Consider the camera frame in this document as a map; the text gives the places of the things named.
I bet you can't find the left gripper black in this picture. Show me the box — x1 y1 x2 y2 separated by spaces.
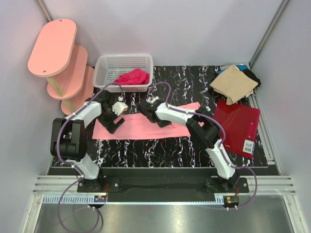
96 105 124 134

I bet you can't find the light pink t shirt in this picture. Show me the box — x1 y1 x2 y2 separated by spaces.
92 113 190 140

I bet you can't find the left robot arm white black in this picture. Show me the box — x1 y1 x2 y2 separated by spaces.
50 90 128 192

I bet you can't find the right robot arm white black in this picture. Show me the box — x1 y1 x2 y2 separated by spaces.
138 99 240 193

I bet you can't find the magenta t shirt in basket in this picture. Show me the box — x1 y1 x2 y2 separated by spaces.
114 68 150 85

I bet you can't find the white plastic laundry basket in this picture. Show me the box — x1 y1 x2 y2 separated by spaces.
93 53 154 93

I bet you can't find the red plastic folding board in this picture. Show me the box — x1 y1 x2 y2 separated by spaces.
214 99 260 160

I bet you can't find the beige folded t shirt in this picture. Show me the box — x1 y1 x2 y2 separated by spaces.
210 65 258 105

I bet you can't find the pink three tier shelf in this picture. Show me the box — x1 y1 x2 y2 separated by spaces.
28 18 94 115

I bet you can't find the blue folded garment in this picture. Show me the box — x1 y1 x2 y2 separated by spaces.
217 64 248 74

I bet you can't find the black folded garment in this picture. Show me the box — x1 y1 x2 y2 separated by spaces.
242 69 261 92

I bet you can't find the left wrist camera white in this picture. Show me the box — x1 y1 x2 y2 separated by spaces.
112 97 128 116

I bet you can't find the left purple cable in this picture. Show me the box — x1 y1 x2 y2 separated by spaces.
56 82 123 233

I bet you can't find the purple cable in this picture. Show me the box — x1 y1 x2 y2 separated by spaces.
56 82 123 233
147 82 258 211

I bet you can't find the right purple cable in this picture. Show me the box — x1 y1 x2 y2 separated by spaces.
147 82 258 211

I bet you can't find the aluminium frame rail front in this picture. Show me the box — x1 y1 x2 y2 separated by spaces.
33 176 295 205

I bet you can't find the left corner aluminium post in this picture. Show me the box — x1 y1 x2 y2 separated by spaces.
35 0 53 22

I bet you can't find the corner aluminium post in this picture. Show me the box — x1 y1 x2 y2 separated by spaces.
35 0 53 22
249 0 291 69

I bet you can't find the right corner aluminium post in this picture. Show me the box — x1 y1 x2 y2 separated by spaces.
249 0 291 69

